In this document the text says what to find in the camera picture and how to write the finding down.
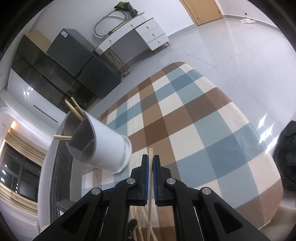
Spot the wooden chopstick on table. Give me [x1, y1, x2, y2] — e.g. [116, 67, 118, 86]
[136, 206, 158, 241]
[133, 206, 144, 241]

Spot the grey bed mattress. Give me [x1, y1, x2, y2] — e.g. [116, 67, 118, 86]
[38, 138, 75, 227]

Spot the grey white utensil holder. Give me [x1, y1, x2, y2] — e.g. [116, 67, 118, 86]
[63, 111, 132, 174]

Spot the checkered tablecloth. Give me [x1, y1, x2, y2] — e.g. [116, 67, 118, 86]
[81, 62, 283, 228]

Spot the beige curtain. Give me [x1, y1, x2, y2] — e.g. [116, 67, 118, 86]
[5, 132, 47, 166]

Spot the black glass cabinet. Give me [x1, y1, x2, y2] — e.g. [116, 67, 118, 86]
[12, 36, 96, 111]

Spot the dark grey refrigerator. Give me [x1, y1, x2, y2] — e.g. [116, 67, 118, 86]
[47, 28, 121, 99]

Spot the white dressing table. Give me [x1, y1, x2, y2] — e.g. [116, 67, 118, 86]
[95, 13, 169, 68]

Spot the oval mirror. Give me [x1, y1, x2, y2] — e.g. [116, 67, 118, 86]
[93, 10, 128, 39]

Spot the white paper on floor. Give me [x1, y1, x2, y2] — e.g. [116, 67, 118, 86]
[240, 18, 256, 24]

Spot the wooden door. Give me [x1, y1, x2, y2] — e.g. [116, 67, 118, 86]
[180, 0, 223, 26]

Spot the black wrapped flower bouquet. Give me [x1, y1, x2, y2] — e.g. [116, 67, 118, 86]
[114, 1, 138, 18]

